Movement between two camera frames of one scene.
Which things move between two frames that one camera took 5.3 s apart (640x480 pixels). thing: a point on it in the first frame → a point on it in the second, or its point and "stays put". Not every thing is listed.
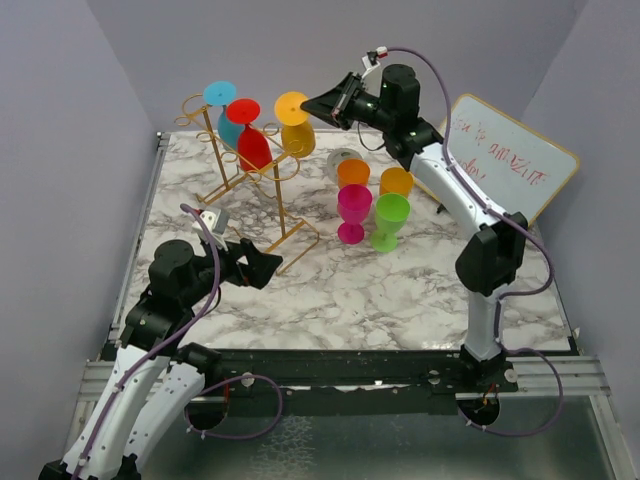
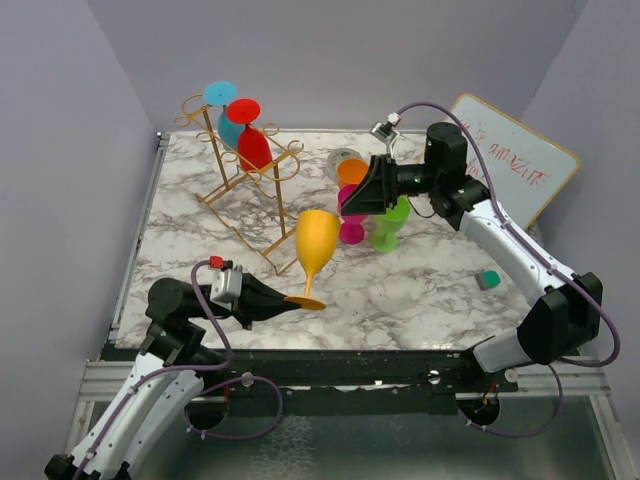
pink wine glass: [354, 203] stays put
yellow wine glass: [298, 136] → [317, 236]
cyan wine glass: [222, 93] stays put
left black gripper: [260, 268] → [256, 299]
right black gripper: [333, 105] → [377, 191]
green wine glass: [392, 211] stays put
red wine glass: [254, 150] stays put
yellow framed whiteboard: [519, 170] stays put
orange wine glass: [353, 171] stays put
